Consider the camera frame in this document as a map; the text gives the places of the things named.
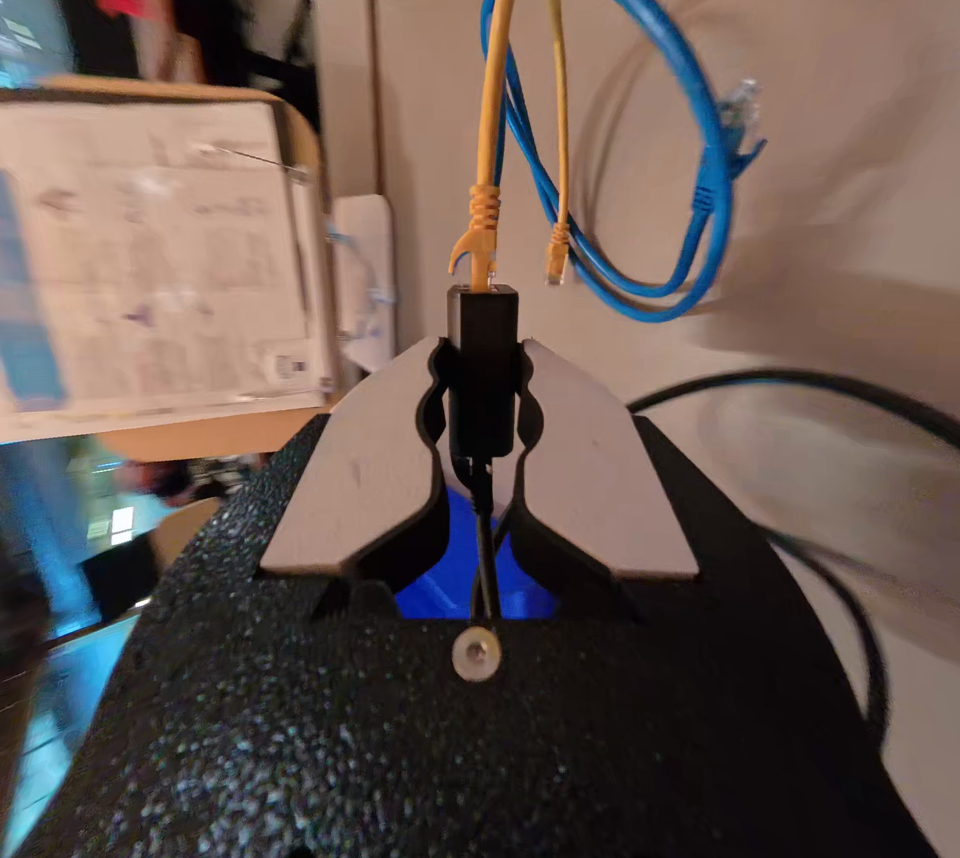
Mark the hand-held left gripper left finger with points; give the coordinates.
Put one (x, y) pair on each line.
(352, 476)

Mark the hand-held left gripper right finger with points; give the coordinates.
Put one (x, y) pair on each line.
(600, 476)

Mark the blue plastic bin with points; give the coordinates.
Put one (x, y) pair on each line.
(435, 599)

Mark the black network splitter box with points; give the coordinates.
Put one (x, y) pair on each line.
(484, 363)

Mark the white board stand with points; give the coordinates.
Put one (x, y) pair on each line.
(364, 236)

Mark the instruction sheet board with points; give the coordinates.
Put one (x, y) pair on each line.
(150, 236)

